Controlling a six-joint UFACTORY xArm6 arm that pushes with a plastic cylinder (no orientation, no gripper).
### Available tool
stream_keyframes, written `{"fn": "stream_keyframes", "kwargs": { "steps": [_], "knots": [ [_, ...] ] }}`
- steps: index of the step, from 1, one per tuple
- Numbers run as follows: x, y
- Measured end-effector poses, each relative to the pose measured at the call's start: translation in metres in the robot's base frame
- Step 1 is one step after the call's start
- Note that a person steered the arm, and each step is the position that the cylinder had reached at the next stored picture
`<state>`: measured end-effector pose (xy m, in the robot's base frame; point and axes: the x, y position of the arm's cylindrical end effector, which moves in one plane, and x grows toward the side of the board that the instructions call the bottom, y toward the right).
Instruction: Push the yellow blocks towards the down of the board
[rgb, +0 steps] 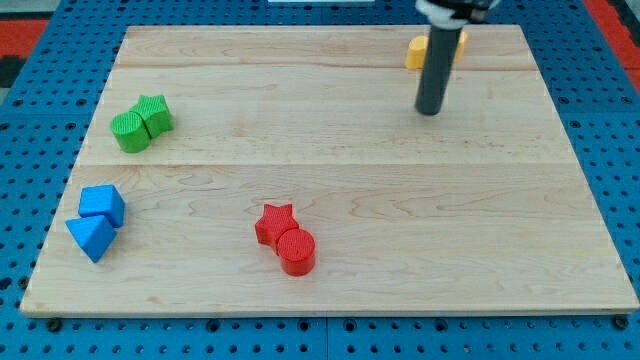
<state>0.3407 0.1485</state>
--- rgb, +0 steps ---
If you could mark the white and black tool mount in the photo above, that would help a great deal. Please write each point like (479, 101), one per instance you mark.
(455, 14)

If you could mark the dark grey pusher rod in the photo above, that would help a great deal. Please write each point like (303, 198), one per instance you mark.
(440, 54)

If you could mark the yellow block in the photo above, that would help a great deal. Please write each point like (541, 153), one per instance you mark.
(416, 52)
(460, 49)

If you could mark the wooden board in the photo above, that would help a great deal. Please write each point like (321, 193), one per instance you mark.
(481, 210)

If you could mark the red star block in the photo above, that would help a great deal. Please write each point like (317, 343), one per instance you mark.
(274, 223)

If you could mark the red cylinder block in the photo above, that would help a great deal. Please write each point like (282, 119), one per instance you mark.
(296, 251)

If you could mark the green star block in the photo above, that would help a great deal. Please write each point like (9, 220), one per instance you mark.
(155, 114)

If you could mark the green cylinder block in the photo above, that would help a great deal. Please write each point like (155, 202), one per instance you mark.
(130, 132)

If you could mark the blue cube block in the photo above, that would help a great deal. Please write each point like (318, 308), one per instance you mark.
(103, 200)

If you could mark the blue triangle block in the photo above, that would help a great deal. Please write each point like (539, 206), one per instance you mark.
(93, 234)

